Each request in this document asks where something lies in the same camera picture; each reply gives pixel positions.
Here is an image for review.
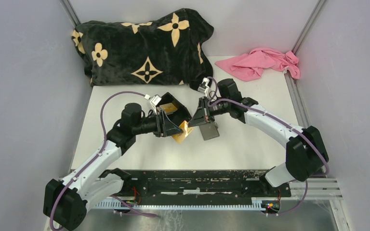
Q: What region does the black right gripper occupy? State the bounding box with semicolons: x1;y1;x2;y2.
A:
188;96;230;127

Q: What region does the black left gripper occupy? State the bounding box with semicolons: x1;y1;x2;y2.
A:
133;110;183;137

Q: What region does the orange credit card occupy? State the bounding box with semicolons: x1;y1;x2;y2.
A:
172;120;193;144

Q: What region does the black plastic card box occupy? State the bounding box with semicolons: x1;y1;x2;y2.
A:
157;92;191;126

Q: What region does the grey leather card holder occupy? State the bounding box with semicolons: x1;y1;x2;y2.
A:
199;123;220;141

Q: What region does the stack of cards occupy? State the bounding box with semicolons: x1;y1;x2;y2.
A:
159;103;178;115

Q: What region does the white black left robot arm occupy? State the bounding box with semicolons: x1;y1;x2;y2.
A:
43;103;183;231

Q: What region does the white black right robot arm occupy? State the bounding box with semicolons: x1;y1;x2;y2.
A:
188;77;330;196

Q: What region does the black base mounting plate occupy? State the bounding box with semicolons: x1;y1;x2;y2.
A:
101;169;324;206

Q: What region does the black floral plush blanket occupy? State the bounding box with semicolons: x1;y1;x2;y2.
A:
71;8;214;90

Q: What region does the pink cloth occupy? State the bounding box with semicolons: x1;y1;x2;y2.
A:
215;48;301;82

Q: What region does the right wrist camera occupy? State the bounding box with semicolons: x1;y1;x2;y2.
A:
198;77;210;95

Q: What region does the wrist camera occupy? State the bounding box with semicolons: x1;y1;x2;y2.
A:
148;94;162;113
198;77;210;95

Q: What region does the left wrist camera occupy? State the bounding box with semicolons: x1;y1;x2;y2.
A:
148;94;162;113

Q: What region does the slotted grey cable duct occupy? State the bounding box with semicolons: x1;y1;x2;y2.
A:
94;199;265;211

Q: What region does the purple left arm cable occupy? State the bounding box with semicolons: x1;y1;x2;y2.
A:
49;91;157;231

